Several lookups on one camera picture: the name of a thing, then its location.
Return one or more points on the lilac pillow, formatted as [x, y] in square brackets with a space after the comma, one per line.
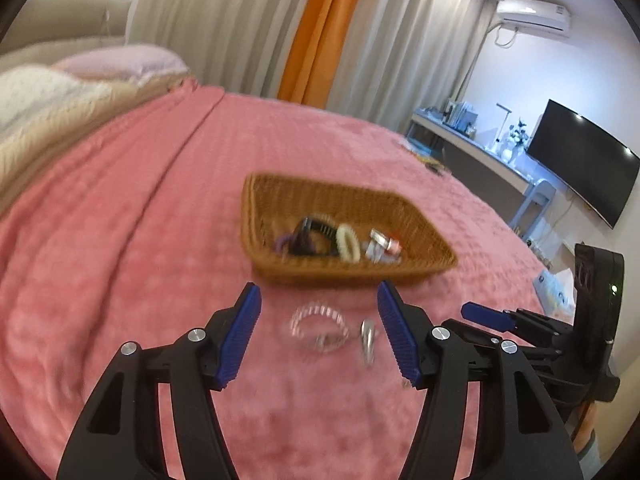
[125, 60]

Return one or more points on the beige quilt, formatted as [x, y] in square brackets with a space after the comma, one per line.
[100, 115]

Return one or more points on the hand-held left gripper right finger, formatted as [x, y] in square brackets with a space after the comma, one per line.
[397, 332]

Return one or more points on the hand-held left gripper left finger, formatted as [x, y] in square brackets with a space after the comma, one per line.
[240, 332]

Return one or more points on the beige curtain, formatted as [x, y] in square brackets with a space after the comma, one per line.
[400, 40]
[215, 20]

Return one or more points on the white air conditioner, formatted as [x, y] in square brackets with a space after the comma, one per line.
[532, 15]

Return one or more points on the black wrist watch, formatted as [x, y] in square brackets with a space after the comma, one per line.
[312, 235]

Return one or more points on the person's right forearm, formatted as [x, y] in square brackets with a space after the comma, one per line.
[586, 430]

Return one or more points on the white floral pillow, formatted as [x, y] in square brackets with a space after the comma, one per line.
[45, 95]

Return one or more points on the pale blue chair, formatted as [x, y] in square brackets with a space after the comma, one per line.
[535, 200]

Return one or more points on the white desk lamp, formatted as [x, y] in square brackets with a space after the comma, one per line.
[502, 125]

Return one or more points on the white vase with flowers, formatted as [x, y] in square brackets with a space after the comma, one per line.
[515, 142]

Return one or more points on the orange curtain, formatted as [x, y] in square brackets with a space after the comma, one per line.
[320, 35]

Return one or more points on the black television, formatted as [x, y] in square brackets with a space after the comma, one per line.
[580, 160]

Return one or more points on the brown wicker basket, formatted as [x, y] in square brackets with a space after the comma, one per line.
[280, 205]

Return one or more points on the silver hair clip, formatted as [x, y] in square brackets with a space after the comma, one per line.
[379, 244]
[368, 342]

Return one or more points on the small colourful booklets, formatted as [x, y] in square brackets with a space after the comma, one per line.
[425, 157]

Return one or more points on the white desk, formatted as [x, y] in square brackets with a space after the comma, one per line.
[470, 152]

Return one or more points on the row of books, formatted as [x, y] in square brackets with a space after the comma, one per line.
[462, 115]

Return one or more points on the beige padded headboard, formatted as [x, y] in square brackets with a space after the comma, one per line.
[60, 15]

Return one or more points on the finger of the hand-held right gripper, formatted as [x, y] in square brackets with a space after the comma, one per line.
[555, 372]
[480, 312]

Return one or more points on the white blue tissue pack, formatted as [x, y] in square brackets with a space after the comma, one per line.
[552, 292]

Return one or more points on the pink fleece blanket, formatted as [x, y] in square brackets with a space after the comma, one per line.
[125, 260]

